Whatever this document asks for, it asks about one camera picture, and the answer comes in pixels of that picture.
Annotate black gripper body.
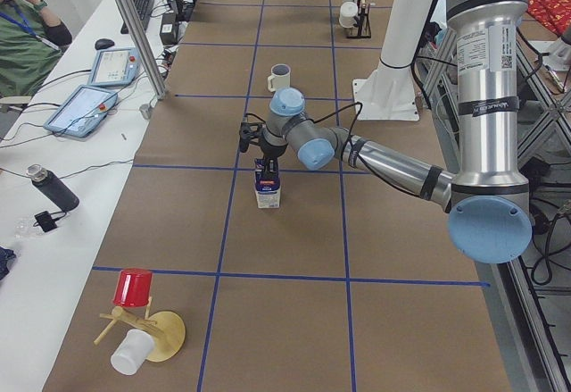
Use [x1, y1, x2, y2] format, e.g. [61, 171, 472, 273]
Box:
[259, 131, 286, 163]

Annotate blue white milk carton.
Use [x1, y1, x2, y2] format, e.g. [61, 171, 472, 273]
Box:
[254, 158, 281, 209]

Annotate white mug grey inside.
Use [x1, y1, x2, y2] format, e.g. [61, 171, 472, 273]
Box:
[267, 63, 291, 92]

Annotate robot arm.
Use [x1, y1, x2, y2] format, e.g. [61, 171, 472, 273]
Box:
[259, 0, 532, 263]

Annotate white cup on rack lower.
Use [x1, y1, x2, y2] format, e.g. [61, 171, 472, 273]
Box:
[338, 1, 359, 29]

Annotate red plastic cup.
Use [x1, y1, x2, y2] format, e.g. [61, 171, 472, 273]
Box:
[112, 268, 153, 307]

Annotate wooden cup tree stand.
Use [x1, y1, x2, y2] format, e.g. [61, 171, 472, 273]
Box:
[93, 296, 186, 363]

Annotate translucent white plastic cup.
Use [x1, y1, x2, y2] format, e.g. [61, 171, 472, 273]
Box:
[110, 329, 155, 375]

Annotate black power adapter box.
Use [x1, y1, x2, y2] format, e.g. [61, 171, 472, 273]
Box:
[160, 12, 179, 46]

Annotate far teach pendant tablet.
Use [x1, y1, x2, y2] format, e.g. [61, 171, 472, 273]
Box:
[87, 47, 140, 88]

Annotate teach pendant tablet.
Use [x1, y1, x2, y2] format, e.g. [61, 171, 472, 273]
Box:
[87, 47, 140, 88]
[43, 85, 118, 138]

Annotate near teach pendant tablet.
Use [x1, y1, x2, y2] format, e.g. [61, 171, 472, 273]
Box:
[43, 85, 118, 138]

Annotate black keyboard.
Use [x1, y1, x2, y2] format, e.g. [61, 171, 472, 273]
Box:
[132, 0, 154, 30]

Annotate black computer mouse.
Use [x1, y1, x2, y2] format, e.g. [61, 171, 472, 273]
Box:
[95, 38, 115, 51]

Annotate black water bottle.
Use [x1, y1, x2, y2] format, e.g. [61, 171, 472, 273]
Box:
[27, 164, 79, 213]

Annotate black binder clip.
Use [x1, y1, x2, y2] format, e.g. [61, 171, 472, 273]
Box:
[33, 211, 67, 233]

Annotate person in green shirt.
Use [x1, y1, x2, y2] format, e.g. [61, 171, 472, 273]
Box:
[1, 0, 72, 97]

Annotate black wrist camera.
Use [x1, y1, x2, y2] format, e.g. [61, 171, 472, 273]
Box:
[238, 113, 265, 153]

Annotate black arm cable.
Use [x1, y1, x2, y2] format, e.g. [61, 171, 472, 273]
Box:
[311, 101, 434, 196]

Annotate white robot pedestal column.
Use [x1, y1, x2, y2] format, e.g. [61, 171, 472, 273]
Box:
[353, 0, 433, 121]

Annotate black wire mug rack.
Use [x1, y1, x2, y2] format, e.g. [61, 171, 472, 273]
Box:
[343, 0, 372, 38]

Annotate aluminium frame post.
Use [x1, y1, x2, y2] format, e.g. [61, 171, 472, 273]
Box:
[115, 0, 166, 100]

